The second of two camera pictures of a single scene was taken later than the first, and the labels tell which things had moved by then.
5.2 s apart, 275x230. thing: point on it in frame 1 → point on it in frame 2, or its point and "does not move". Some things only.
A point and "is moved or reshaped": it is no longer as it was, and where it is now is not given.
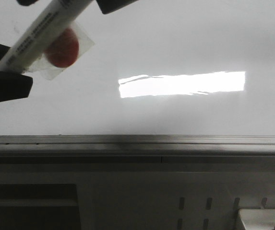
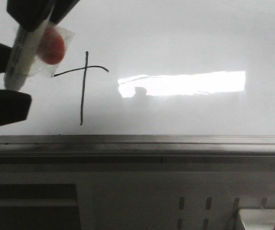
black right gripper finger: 106,6 → 30,14
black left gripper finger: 0,86 → 1,106
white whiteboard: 158,67 does not move
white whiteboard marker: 48,24 is moved or reshaped
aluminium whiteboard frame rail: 137,150 does not move
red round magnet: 69,47 is moved or reshaped
